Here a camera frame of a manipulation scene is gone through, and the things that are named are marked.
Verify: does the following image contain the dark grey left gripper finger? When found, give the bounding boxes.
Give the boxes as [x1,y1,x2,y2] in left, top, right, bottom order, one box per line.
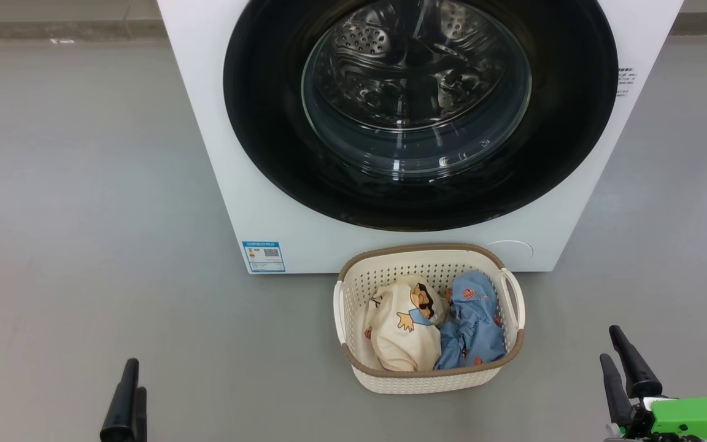
[133,387,147,442]
[100,359,140,442]

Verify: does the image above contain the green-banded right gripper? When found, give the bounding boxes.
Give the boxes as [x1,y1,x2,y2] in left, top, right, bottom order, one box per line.
[600,325,707,442]

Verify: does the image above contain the blue patterned garment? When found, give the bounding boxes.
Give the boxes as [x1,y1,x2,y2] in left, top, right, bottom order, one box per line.
[433,271,508,370]

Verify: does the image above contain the cream cartoon print garment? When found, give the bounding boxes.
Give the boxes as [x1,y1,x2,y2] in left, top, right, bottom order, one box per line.
[363,275,449,373]

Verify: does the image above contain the black round glass washer door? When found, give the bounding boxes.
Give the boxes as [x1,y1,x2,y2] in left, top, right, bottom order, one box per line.
[223,0,619,232]

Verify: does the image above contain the white front-load washing machine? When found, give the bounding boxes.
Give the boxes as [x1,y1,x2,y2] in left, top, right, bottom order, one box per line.
[157,0,686,274]

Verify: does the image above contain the washing machine drum with clothes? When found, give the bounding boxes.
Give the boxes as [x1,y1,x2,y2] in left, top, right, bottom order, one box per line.
[303,0,532,134]

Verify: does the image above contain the cream perforated laundry basket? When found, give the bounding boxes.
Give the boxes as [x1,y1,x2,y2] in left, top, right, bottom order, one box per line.
[333,243,525,394]

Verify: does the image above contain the blue energy label sticker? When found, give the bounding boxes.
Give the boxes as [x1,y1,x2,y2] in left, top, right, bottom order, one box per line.
[242,241,286,273]

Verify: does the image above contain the small printed text sticker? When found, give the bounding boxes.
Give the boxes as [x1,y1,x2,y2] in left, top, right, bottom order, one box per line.
[616,68,638,98]

